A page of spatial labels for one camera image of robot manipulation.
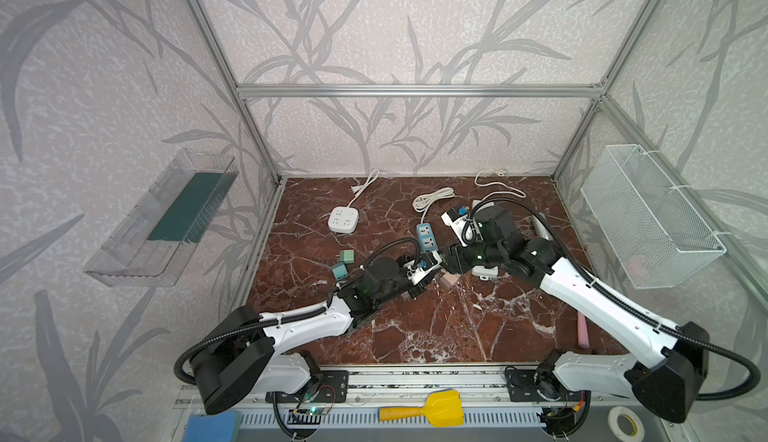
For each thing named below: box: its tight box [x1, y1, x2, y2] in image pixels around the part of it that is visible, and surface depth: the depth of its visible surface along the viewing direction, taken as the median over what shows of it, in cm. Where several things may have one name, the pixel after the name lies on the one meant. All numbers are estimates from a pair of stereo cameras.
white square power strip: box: [328, 206, 359, 234], surface depth 107 cm
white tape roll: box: [608, 406, 645, 442], surface depth 69 cm
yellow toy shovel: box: [378, 389, 465, 428], surface depth 72 cm
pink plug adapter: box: [440, 272, 461, 288], surface depth 92 cm
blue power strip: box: [416, 222, 439, 253], surface depth 103 cm
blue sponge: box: [184, 410, 238, 442], surface depth 69 cm
